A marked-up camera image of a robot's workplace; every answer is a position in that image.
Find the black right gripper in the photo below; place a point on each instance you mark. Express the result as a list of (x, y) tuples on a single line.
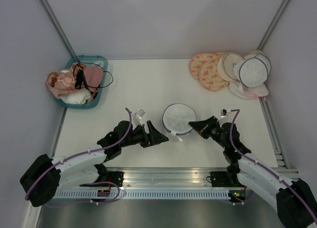
[(202, 126)]

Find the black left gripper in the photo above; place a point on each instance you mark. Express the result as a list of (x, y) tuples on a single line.
[(154, 135)]

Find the white mesh laundry bag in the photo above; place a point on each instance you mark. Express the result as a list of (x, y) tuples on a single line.
[(175, 120)]

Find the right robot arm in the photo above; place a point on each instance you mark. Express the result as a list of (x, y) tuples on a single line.
[(292, 200)]

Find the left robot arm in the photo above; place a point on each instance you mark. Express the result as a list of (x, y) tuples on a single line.
[(102, 151)]

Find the floral peach laundry bag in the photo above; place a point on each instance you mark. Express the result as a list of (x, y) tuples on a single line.
[(209, 77)]

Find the white pink-trimmed laundry bag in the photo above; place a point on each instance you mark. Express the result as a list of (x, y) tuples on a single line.
[(241, 91)]

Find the beige round laundry bag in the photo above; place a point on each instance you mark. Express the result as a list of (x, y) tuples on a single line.
[(226, 64)]

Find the white clothing in basket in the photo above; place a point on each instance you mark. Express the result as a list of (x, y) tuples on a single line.
[(77, 97)]

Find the teal plastic basket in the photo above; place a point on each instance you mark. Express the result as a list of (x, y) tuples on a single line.
[(88, 60)]

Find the peach satin garment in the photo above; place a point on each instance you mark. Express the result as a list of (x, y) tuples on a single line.
[(63, 82)]

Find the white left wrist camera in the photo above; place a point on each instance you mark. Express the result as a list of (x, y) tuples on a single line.
[(137, 117)]

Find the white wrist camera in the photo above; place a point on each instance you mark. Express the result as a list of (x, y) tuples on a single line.
[(137, 117), (224, 113)]

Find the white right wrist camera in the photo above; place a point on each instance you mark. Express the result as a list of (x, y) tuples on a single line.
[(224, 113)]

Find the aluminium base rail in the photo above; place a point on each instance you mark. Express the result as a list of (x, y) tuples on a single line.
[(153, 178)]

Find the white slotted cable duct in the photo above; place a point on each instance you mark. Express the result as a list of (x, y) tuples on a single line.
[(144, 194)]

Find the right aluminium frame post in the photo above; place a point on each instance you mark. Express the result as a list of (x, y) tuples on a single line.
[(278, 15)]

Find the aluminium frame post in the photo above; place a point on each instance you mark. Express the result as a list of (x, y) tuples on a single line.
[(278, 15), (57, 26)]

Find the left aluminium frame post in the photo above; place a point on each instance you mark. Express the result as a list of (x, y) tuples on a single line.
[(57, 26)]

